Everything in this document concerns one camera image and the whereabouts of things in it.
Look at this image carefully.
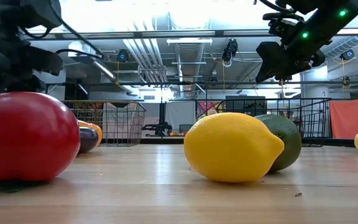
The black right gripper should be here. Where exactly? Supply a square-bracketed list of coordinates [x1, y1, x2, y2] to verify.
[255, 17, 334, 83]

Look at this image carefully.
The red bell pepper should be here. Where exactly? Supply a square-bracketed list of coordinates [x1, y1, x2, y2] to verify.
[0, 91, 81, 183]

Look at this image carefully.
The orange bumpy round produce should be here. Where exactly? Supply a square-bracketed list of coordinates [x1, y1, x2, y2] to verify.
[78, 119, 104, 146]

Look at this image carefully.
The purple eggplant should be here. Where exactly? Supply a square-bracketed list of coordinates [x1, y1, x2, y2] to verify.
[78, 126, 100, 154]

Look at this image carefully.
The dark green lime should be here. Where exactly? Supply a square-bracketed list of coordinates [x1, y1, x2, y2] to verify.
[255, 114, 303, 173]

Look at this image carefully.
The yellow lemon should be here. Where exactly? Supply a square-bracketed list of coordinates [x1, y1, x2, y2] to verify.
[183, 111, 285, 184]

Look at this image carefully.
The black hanging ceiling device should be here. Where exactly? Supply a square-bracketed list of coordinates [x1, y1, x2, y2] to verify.
[221, 39, 239, 62]

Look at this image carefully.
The white ceiling unit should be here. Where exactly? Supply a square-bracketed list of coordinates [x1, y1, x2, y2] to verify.
[67, 40, 96, 62]

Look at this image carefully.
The dark background monitor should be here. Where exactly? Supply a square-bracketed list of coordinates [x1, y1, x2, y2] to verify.
[224, 95, 267, 118]

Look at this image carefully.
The long ceiling light fixture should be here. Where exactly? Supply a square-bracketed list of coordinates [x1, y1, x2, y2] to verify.
[91, 58, 117, 82]

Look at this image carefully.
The colourful patterned cloth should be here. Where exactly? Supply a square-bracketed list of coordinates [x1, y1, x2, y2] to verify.
[196, 101, 225, 121]

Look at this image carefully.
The white linear ceiling light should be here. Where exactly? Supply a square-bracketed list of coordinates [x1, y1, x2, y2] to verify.
[166, 37, 213, 46]

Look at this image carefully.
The orange cloth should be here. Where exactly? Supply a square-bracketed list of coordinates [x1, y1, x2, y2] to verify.
[329, 98, 358, 140]

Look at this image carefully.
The white background cloth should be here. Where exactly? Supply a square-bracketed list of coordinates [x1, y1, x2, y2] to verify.
[165, 101, 198, 134]

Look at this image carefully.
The black wire basket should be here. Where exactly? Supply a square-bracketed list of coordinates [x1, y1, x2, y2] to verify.
[214, 97, 333, 148]

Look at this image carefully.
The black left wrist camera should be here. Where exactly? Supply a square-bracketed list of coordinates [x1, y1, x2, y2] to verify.
[19, 0, 63, 30]

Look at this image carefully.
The black round cable reel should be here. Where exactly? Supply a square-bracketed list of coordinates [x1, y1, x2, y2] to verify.
[340, 49, 356, 62]
[116, 49, 130, 63]

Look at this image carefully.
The black background frame bar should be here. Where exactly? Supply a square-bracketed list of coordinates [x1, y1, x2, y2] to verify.
[45, 80, 358, 87]

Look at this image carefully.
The silver corrugated ceiling duct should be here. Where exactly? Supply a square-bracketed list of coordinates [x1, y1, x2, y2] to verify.
[168, 0, 211, 98]

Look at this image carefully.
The grey overhead frame bar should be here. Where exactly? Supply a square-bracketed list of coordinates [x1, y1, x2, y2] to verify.
[26, 27, 358, 41]

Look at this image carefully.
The silver wire basket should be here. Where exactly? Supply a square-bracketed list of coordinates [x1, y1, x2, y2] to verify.
[62, 99, 147, 147]

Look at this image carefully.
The black aluminium table frame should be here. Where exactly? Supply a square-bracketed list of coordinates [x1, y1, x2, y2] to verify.
[99, 136, 356, 148]

